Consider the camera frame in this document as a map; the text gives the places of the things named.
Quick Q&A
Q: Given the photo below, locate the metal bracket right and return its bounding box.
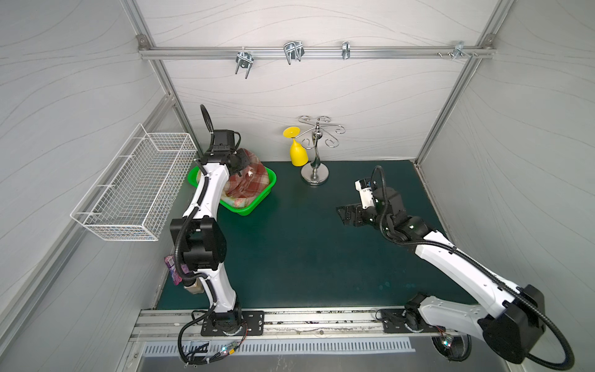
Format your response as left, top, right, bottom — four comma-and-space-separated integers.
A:
437, 41, 479, 60

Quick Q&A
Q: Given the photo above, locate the aluminium crossbar rail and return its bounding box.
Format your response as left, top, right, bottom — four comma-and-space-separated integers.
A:
139, 44, 497, 60

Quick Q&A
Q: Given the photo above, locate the metal u-bolt clamp middle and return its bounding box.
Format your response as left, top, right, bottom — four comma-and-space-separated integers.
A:
283, 40, 305, 65

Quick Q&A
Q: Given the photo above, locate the purple snack packet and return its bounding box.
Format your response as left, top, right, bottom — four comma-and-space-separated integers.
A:
164, 255, 192, 286

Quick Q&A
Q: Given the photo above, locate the metal u-bolt clamp left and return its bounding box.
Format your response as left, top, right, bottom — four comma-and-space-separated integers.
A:
235, 51, 254, 79

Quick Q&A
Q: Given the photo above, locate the chrome cup holder stand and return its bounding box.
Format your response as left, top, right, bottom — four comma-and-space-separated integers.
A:
297, 116, 346, 186

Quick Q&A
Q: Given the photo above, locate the yellow plastic goblet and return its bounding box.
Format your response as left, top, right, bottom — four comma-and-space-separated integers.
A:
283, 126, 308, 167

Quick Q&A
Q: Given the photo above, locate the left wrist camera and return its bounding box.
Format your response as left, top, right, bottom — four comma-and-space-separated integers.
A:
210, 130, 242, 153

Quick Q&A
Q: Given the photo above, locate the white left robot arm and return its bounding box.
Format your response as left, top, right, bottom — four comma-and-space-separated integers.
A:
170, 144, 249, 325

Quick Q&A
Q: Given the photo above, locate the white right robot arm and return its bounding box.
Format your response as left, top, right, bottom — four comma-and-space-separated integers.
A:
337, 179, 549, 364

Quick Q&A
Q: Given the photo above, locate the green plastic basket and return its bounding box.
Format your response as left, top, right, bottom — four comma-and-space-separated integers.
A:
187, 167, 277, 216

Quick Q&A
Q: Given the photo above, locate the metal u-bolt clamp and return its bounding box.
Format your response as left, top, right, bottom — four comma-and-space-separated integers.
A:
283, 40, 305, 65
235, 51, 254, 79

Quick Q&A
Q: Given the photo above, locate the metal hook clamp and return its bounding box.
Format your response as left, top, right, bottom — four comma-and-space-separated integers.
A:
342, 41, 351, 60

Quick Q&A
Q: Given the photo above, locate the pastel floral skirt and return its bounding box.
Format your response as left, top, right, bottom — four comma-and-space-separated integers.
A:
221, 192, 256, 209

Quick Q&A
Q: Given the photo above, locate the white vent strip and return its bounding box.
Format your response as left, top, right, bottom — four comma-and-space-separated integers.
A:
143, 336, 416, 357

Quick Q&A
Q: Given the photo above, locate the white wire basket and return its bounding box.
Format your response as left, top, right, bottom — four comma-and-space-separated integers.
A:
71, 124, 197, 242

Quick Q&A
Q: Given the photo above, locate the red plaid skirt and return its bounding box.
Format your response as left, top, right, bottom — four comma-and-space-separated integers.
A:
225, 149, 270, 198

